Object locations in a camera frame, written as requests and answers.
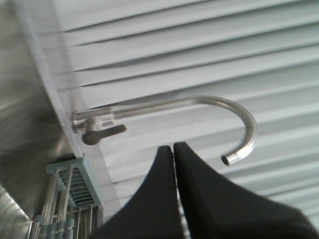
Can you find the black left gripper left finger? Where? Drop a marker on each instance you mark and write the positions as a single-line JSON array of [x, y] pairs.
[[152, 212]]

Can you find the stainless steel sink basin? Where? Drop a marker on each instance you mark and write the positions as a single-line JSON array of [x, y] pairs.
[[30, 133]]

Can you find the white pleated curtain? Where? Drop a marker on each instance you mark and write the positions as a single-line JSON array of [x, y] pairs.
[[262, 54]]

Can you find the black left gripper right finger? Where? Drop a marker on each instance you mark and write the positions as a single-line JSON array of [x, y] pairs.
[[217, 208]]

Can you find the teal wire dish rack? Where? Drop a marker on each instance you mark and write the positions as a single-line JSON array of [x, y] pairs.
[[72, 200]]

